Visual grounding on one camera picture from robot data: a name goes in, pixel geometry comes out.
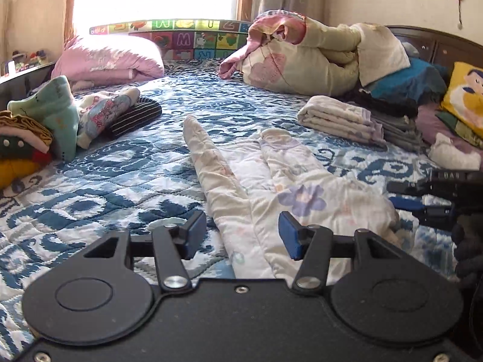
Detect purple pillow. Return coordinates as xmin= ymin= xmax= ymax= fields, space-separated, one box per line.
xmin=415 ymin=103 xmax=483 ymax=153

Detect cream white cloth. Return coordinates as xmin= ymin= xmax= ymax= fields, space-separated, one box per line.
xmin=349 ymin=23 xmax=411 ymax=88

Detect dark side desk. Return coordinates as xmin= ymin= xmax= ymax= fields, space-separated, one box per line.
xmin=0 ymin=49 xmax=58 ymax=100

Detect mint green garment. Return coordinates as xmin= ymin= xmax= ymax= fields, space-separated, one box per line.
xmin=7 ymin=75 xmax=81 ymax=161

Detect colourful alphabet foam mat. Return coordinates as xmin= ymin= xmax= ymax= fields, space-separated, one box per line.
xmin=89 ymin=18 xmax=253 ymax=62

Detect pink pillow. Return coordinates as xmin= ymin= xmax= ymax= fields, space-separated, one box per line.
xmin=50 ymin=35 xmax=166 ymax=88

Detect white floral pajama pants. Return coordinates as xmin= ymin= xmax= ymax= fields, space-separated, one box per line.
xmin=183 ymin=115 xmax=401 ymax=280

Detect dark green cloth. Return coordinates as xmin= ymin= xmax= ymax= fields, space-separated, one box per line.
xmin=437 ymin=110 xmax=483 ymax=148

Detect dark wooden headboard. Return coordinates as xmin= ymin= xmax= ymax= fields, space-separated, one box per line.
xmin=385 ymin=25 xmax=483 ymax=81

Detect yellow-green pink quilt bundle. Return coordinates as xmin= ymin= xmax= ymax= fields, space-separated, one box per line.
xmin=219 ymin=11 xmax=378 ymax=97

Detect person's right hand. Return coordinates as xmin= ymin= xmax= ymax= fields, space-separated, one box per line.
xmin=451 ymin=213 xmax=483 ymax=284

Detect teal blanket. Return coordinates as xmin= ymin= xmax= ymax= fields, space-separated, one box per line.
xmin=367 ymin=57 xmax=449 ymax=104

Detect blue pink floral garment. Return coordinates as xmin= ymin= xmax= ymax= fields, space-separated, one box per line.
xmin=76 ymin=86 xmax=141 ymax=150

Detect yellow cartoon pillow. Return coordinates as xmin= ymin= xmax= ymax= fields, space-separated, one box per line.
xmin=440 ymin=61 xmax=483 ymax=139

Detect blue white patterned bedspread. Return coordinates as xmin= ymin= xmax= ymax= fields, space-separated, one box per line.
xmin=0 ymin=60 xmax=469 ymax=362

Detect yellow red clothes pile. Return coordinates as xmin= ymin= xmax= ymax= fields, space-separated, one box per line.
xmin=0 ymin=136 xmax=53 ymax=190

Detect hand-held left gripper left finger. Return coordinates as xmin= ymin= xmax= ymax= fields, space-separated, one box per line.
xmin=83 ymin=210 xmax=208 ymax=295

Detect mustard folded cloth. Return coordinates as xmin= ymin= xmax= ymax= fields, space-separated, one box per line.
xmin=0 ymin=110 xmax=54 ymax=148

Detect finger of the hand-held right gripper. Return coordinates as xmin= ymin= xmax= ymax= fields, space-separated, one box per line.
xmin=386 ymin=181 xmax=429 ymax=197
xmin=389 ymin=196 xmax=455 ymax=230

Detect dark striped cloth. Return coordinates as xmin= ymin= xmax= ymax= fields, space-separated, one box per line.
xmin=101 ymin=97 xmax=163 ymax=139

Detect folded cream towel stack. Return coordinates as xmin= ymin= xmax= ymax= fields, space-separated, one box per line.
xmin=297 ymin=96 xmax=386 ymax=148

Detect folded grey clothes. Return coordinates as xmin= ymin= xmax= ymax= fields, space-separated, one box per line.
xmin=372 ymin=115 xmax=429 ymax=152

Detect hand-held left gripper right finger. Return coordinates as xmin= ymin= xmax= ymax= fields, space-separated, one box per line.
xmin=278 ymin=211 xmax=403 ymax=295

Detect black folded cloth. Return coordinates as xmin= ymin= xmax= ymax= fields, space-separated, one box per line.
xmin=353 ymin=90 xmax=420 ymax=118

